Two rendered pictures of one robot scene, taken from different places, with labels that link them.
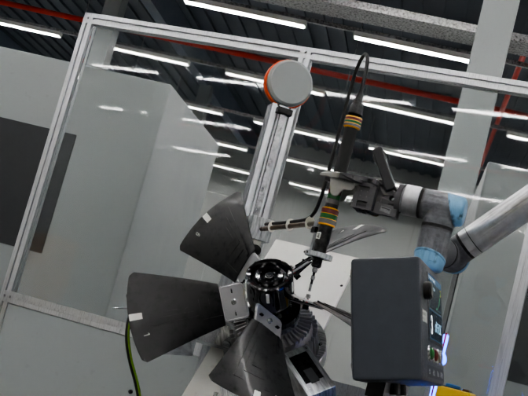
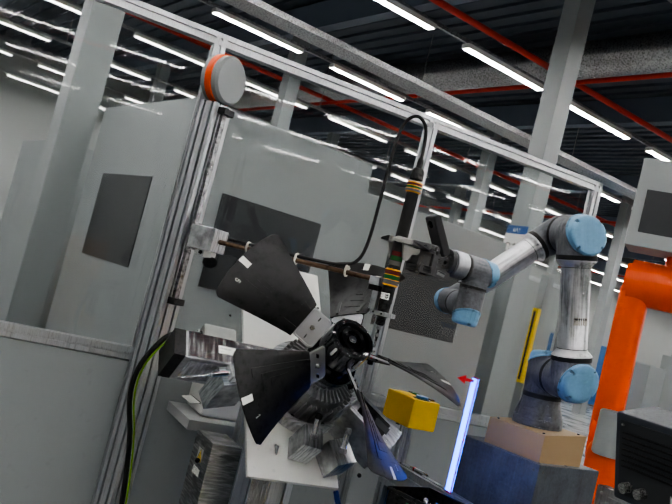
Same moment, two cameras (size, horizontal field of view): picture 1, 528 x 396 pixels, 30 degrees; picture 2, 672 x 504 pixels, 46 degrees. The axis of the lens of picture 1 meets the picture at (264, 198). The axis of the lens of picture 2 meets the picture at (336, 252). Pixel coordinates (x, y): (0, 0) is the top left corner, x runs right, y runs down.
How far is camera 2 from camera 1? 1.83 m
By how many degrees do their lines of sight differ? 46
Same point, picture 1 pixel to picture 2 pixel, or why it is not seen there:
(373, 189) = (436, 256)
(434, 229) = (480, 294)
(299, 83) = (237, 82)
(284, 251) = not seen: hidden behind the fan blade
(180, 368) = (87, 369)
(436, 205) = (483, 273)
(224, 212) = (267, 258)
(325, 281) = not seen: hidden behind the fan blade
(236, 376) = (379, 459)
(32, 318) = not seen: outside the picture
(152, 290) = (258, 367)
